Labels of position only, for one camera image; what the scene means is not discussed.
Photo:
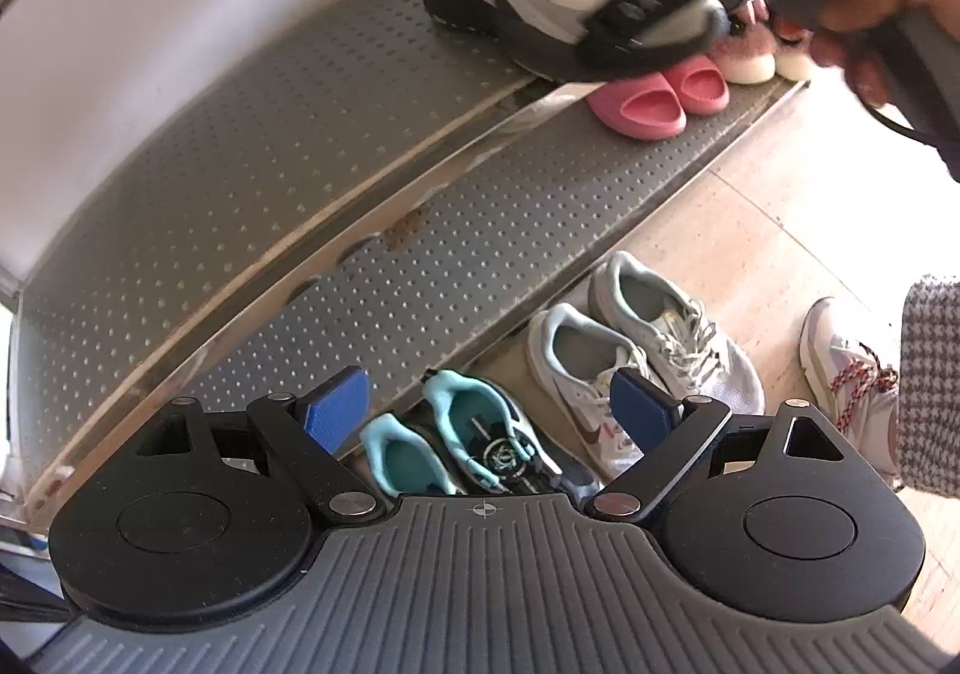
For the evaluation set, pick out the person's right hand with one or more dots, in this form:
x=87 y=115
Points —
x=855 y=44

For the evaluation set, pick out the metal shoe rack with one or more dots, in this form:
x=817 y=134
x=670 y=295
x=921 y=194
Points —
x=225 y=156

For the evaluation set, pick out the light grey lace-up sneaker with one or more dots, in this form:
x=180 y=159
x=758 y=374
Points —
x=720 y=374
x=570 y=374

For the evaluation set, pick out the white sneaker with orange patch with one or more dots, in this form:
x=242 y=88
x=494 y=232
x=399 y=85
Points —
x=832 y=344

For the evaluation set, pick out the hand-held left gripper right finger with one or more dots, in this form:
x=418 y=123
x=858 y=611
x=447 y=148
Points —
x=641 y=411

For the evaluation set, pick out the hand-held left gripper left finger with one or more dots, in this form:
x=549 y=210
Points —
x=334 y=408

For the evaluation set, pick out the pink foam slipper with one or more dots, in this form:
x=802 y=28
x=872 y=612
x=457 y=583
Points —
x=701 y=89
x=637 y=111

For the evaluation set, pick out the black teal-lined dial sneaker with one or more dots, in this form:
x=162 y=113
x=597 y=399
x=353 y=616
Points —
x=405 y=464
x=517 y=449

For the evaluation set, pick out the chunky grey black sneaker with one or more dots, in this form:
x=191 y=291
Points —
x=510 y=6

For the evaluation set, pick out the houndstooth patterned pants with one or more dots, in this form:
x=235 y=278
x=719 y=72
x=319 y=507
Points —
x=934 y=381

